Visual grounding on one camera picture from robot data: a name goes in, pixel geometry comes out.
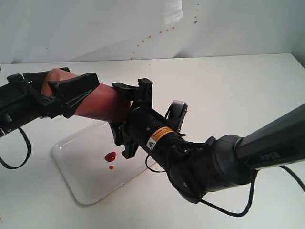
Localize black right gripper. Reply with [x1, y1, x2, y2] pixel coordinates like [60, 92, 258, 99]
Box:
[109, 78, 181, 170]

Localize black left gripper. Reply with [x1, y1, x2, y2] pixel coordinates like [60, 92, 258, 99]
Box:
[0, 67, 100, 137]

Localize red sauce squeeze bottle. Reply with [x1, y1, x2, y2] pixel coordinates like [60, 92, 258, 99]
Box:
[41, 69, 131, 123]

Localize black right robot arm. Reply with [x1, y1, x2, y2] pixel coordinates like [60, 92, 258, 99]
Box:
[111, 78, 305, 203]

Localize red sauce drops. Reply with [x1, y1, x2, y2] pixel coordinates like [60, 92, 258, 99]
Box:
[104, 152, 116, 162]

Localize white cloth backdrop sheet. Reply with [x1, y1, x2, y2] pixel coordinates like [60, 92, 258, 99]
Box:
[0, 0, 183, 64]

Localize white rectangular plastic tray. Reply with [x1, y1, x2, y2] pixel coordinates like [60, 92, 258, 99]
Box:
[51, 122, 155, 205]

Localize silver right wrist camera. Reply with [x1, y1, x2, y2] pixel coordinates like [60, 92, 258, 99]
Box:
[165, 100, 188, 133]

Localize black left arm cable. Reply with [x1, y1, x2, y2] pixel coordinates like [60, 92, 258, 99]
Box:
[0, 126, 32, 170]

